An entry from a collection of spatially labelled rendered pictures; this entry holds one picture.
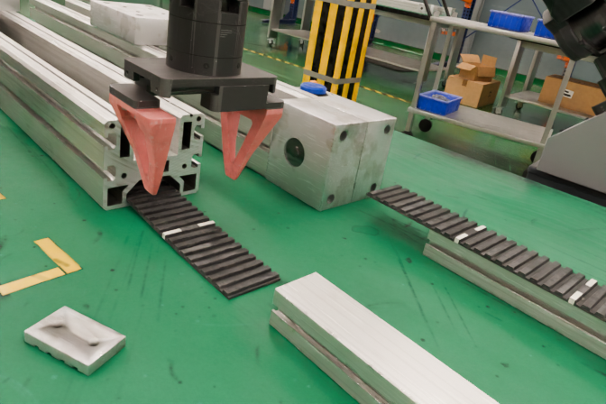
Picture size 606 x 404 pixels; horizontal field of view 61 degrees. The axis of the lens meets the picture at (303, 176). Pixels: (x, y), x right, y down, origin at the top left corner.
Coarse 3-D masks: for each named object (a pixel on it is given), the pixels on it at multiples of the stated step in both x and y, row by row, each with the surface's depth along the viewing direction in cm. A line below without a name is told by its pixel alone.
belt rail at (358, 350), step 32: (288, 288) 34; (320, 288) 35; (288, 320) 35; (320, 320) 32; (352, 320) 32; (320, 352) 32; (352, 352) 30; (384, 352) 30; (416, 352) 31; (352, 384) 30; (384, 384) 28; (416, 384) 28; (448, 384) 28
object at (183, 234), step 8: (200, 224) 45; (208, 224) 46; (168, 232) 43; (176, 232) 43; (184, 232) 44; (192, 232) 44; (200, 232) 44; (208, 232) 45; (216, 232) 45; (168, 240) 42; (176, 240) 42; (184, 240) 43
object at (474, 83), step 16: (464, 64) 523; (480, 64) 546; (448, 80) 530; (464, 80) 520; (480, 80) 526; (496, 80) 552; (560, 80) 470; (576, 80) 486; (464, 96) 523; (480, 96) 514; (544, 96) 481; (576, 96) 464; (592, 96) 456; (592, 112) 459
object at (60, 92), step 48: (0, 48) 61; (48, 48) 70; (0, 96) 64; (48, 96) 55; (96, 96) 49; (48, 144) 54; (96, 144) 45; (192, 144) 50; (96, 192) 46; (192, 192) 52
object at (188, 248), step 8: (224, 232) 45; (192, 240) 43; (200, 240) 43; (208, 240) 43; (216, 240) 44; (224, 240) 44; (232, 240) 44; (176, 248) 42; (184, 248) 42; (192, 248) 42; (200, 248) 42; (208, 248) 42; (184, 256) 41
